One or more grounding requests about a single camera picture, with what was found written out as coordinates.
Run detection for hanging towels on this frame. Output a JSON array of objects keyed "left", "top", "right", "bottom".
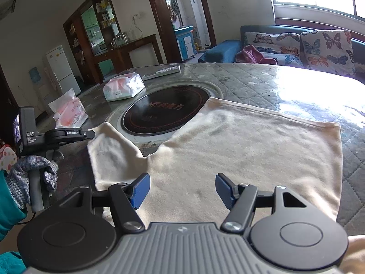
[{"left": 168, "top": 0, "right": 181, "bottom": 24}]

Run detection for butterfly print seat cover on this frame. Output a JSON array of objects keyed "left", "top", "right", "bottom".
[{"left": 258, "top": 52, "right": 307, "bottom": 69}]

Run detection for white refrigerator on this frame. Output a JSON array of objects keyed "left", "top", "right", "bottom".
[{"left": 43, "top": 45, "right": 82, "bottom": 96}]

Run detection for dark blue sofa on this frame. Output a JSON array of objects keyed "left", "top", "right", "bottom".
[{"left": 198, "top": 25, "right": 365, "bottom": 85}]

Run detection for wooden shelf partition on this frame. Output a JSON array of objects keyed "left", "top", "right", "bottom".
[{"left": 63, "top": 0, "right": 120, "bottom": 85}]

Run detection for blue utility cabinet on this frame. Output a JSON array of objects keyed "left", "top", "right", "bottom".
[{"left": 175, "top": 26, "right": 198, "bottom": 62}]

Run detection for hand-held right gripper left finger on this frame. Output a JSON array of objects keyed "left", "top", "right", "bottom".
[{"left": 61, "top": 173, "right": 151, "bottom": 233}]

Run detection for pink cloth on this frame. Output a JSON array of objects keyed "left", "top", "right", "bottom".
[{"left": 235, "top": 45, "right": 279, "bottom": 66}]

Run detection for glass jar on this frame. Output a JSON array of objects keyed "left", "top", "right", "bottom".
[{"left": 115, "top": 31, "right": 128, "bottom": 47}]

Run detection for person's left hand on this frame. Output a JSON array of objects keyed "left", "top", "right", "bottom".
[{"left": 6, "top": 155, "right": 59, "bottom": 209}]

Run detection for polka dot cloth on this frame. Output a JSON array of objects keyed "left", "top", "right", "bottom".
[{"left": 0, "top": 145, "right": 18, "bottom": 175}]

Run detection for person's left forearm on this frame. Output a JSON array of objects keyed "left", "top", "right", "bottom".
[{"left": 0, "top": 170, "right": 28, "bottom": 242}]

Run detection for dark wooden cabinet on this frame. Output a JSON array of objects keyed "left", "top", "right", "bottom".
[{"left": 110, "top": 34, "right": 160, "bottom": 76}]

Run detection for pink tissue pack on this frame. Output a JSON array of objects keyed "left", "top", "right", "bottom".
[{"left": 48, "top": 88, "right": 89, "bottom": 129}]

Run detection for blue blanket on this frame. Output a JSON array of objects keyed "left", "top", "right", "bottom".
[{"left": 198, "top": 39, "right": 243, "bottom": 63}]

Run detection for dark wooden door frame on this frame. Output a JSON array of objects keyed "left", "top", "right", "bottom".
[{"left": 143, "top": 0, "right": 216, "bottom": 63}]

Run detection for butterfly print cushion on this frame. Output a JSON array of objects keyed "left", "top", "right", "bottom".
[
  {"left": 300, "top": 30, "right": 357, "bottom": 76},
  {"left": 244, "top": 32, "right": 303, "bottom": 55}
]

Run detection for white remote control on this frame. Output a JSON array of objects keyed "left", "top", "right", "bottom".
[{"left": 142, "top": 66, "right": 182, "bottom": 81}]

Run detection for cream fleece sweater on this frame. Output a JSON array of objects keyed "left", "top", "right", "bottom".
[{"left": 87, "top": 97, "right": 365, "bottom": 274}]

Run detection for water dispenser with blue bottle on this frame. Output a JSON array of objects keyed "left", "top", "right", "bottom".
[{"left": 29, "top": 67, "right": 52, "bottom": 112}]

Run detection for white tissue pack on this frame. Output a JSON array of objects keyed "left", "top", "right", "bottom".
[{"left": 103, "top": 74, "right": 145, "bottom": 102}]

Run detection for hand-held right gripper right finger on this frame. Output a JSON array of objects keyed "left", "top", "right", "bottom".
[{"left": 215, "top": 173, "right": 310, "bottom": 233}]

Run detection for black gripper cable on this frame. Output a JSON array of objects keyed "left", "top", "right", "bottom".
[{"left": 18, "top": 212, "right": 37, "bottom": 225}]

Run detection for round black induction cooktop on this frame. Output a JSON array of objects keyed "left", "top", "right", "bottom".
[{"left": 121, "top": 85, "right": 219, "bottom": 136}]

